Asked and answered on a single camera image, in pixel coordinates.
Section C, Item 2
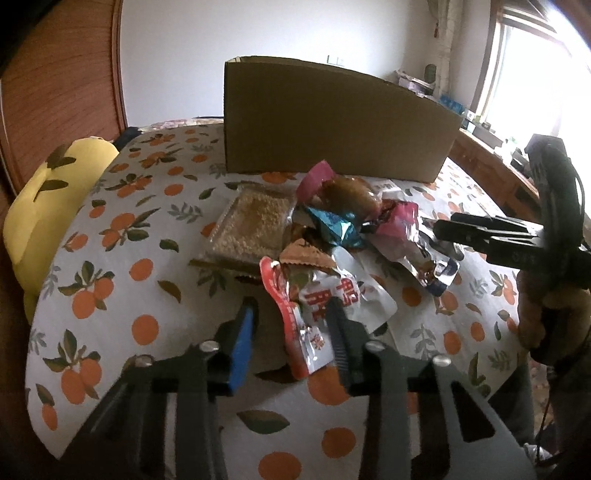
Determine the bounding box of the brown triangular snack packet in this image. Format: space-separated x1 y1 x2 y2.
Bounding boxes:
279 237 340 271

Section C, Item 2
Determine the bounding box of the white curtain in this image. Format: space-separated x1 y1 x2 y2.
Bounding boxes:
427 0 457 95

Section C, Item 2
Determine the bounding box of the teal foil snack packet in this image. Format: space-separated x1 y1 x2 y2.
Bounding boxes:
307 206 370 250

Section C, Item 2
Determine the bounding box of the bright window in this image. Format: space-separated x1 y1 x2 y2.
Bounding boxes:
480 9 591 153

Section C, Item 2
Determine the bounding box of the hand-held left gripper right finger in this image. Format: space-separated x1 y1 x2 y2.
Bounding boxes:
325 295 539 480

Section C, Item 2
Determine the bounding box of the white packet with red lettering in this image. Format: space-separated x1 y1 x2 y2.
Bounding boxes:
300 247 399 337

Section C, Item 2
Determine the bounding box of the orange fruit print bedsheet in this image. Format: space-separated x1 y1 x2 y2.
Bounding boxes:
25 119 546 480

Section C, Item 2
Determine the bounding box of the brown bun in clear wrapper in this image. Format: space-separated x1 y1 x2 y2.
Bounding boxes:
314 175 384 220

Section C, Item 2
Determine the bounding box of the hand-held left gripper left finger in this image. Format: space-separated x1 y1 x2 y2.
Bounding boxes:
60 295 259 480

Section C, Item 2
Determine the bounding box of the row of small desk items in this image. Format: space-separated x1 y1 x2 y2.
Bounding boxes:
462 110 529 168

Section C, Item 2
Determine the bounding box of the clear tray of sesame snack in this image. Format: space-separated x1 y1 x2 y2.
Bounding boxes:
205 187 297 264

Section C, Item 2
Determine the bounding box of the brown cardboard box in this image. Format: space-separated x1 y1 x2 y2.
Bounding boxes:
224 56 462 183

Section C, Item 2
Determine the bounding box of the pink snack packet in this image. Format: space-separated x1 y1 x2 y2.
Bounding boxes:
295 161 335 204

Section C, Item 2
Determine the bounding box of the pink and silver snack pouch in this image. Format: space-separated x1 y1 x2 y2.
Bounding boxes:
369 200 462 296

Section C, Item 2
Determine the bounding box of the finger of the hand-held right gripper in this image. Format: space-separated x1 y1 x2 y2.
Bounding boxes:
450 212 544 237
433 220 548 274

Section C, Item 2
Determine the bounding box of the wooden desk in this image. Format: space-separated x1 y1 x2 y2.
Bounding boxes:
445 129 546 222

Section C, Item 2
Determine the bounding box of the stack of white boxes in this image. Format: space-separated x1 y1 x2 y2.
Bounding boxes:
394 69 437 97

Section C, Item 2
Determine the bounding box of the dark cloth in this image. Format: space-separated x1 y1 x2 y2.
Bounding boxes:
113 127 145 149

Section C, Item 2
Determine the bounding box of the yellow plush pillow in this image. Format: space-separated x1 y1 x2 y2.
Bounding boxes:
2 137 120 324

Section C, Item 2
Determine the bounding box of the person's right hand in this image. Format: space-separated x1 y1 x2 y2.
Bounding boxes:
515 268 560 352

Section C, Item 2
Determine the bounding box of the pink floral cloth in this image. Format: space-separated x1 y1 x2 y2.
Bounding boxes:
139 117 225 133

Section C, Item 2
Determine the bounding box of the red snack packet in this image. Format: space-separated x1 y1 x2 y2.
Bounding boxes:
259 256 335 380

